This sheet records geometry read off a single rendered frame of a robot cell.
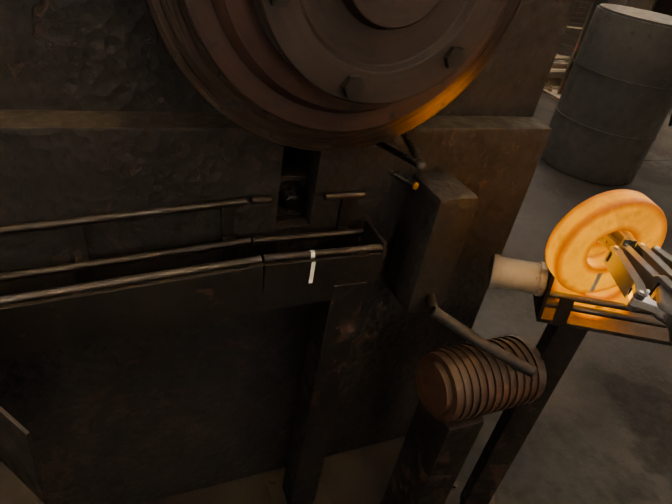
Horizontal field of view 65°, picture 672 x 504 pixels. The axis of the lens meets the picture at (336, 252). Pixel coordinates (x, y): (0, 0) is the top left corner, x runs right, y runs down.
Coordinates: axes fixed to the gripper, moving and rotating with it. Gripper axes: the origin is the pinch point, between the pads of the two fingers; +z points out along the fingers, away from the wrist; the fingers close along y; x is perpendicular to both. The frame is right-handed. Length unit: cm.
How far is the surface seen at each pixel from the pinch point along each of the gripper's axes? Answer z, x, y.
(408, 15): 5.3, 22.6, -33.3
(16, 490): -16, -23, -71
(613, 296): 5.1, -16.2, 13.1
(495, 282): 11.7, -18.7, -4.7
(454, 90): 16.5, 11.6, -20.2
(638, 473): 9, -85, 63
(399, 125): 15.0, 6.6, -27.3
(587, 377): 42, -87, 69
